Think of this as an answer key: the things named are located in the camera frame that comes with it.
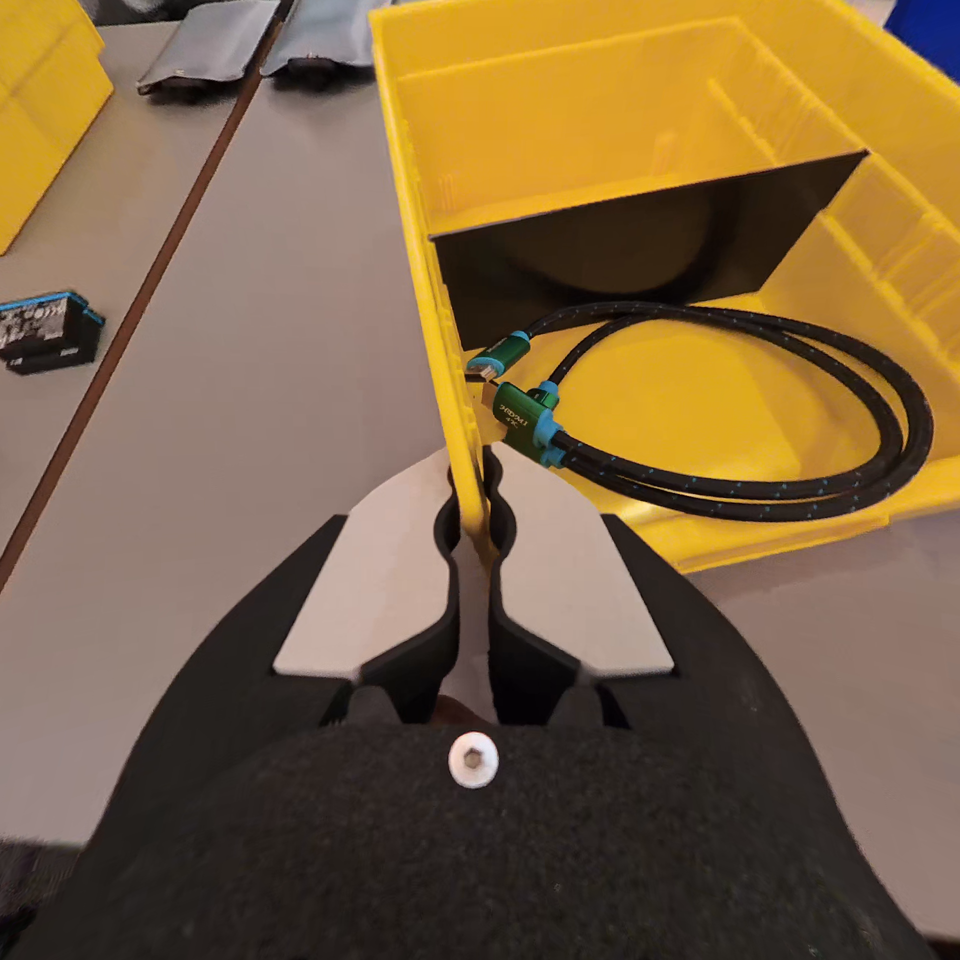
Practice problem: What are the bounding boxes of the blue storage bin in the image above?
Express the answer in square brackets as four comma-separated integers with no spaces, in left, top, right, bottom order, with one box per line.
[883,0,960,85]

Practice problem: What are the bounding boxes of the yellow storage bin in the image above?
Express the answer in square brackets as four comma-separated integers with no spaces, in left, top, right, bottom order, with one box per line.
[367,0,960,575]
[0,0,115,256]

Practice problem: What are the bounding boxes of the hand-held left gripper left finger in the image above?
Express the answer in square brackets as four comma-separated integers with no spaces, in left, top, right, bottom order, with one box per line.
[272,450,462,725]

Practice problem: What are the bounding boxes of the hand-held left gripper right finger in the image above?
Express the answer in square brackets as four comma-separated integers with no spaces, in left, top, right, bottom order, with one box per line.
[486,442,676,725]

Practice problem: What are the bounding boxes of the grey foil pouch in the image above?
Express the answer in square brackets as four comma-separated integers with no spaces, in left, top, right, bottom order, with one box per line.
[261,0,376,80]
[137,0,282,97]

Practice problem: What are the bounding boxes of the black bin divider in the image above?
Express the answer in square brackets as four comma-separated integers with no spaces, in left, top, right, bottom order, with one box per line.
[429,150,871,352]

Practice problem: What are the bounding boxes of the black braided cable green plugs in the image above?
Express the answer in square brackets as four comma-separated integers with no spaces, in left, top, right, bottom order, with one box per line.
[465,300,936,525]

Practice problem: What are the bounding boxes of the black and blue battery pack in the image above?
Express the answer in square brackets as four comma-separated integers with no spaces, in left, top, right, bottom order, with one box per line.
[0,291,106,376]

